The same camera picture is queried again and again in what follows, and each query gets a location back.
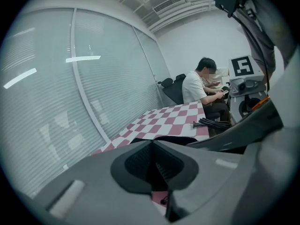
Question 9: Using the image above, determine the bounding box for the person's grey shirt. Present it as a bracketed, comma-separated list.
[236, 0, 296, 72]

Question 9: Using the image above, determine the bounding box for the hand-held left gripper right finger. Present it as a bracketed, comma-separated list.
[153, 139, 244, 225]

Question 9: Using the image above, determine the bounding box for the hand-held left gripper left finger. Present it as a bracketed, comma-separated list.
[32, 139, 168, 225]

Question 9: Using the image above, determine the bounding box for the black office chair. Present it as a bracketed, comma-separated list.
[157, 73, 187, 105]

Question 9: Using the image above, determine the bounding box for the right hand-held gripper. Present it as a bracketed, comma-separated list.
[228, 54, 268, 124]

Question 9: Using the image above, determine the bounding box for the white ceiling air vent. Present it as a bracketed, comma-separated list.
[152, 0, 186, 14]

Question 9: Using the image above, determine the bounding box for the thick black cable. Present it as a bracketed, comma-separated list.
[232, 13, 270, 91]

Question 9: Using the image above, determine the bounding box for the red white checkered tablecloth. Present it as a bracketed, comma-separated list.
[90, 101, 210, 157]

